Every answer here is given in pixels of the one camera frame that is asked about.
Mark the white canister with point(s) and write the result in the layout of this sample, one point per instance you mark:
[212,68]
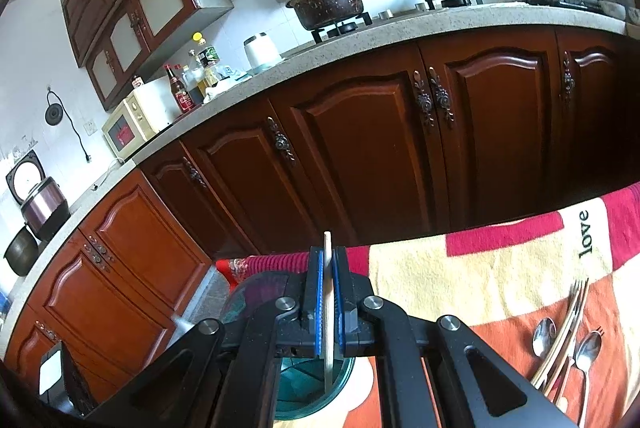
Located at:
[260,52]

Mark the cream microwave oven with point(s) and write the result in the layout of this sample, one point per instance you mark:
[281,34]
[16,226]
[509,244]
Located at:
[132,117]

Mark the black gas stove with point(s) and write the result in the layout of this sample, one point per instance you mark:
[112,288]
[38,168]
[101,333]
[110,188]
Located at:
[345,27]

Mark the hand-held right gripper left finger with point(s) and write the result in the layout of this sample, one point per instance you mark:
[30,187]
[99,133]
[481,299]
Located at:
[314,303]

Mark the yellow-cap bottle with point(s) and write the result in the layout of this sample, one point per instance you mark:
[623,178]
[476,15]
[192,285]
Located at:
[210,56]

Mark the small jar with red label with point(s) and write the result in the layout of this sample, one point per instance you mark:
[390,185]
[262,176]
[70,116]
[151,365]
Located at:
[138,82]

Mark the brown wooden base cabinets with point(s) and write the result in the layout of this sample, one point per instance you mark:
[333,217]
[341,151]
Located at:
[360,132]

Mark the white wall socket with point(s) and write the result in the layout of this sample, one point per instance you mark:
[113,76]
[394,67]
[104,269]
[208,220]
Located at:
[90,126]

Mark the metal spoon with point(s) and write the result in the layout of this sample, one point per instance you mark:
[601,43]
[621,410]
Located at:
[589,350]
[544,337]

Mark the dark lidded cooking pot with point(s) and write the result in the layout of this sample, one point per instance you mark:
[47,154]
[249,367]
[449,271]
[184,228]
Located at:
[327,2]

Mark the red-label sauce bottle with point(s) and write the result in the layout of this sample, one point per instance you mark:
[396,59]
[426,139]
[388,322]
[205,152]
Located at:
[182,98]

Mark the dark soy sauce bottle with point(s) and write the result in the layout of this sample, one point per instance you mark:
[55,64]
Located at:
[193,91]

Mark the black inner pot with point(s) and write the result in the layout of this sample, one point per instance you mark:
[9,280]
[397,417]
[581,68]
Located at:
[21,253]

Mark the purple rice cooker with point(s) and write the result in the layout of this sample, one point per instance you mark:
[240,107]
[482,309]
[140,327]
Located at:
[42,208]

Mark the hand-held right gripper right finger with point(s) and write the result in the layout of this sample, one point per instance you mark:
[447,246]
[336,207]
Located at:
[340,308]

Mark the white rag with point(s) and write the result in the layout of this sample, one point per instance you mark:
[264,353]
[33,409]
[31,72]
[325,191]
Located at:
[225,85]

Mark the round black wall hanging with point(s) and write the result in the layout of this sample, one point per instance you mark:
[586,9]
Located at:
[54,113]

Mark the white bowl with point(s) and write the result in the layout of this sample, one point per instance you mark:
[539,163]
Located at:
[612,10]

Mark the red and cream printed blanket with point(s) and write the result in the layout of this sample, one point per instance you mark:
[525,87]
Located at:
[425,268]

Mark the teal-rimmed floral cup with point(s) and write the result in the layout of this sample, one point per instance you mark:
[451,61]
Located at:
[300,390]

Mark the black mesh bin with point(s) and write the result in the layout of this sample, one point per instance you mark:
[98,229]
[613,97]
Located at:
[75,383]

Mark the yellow cooking oil bottle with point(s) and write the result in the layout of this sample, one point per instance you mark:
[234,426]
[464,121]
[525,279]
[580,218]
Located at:
[207,82]

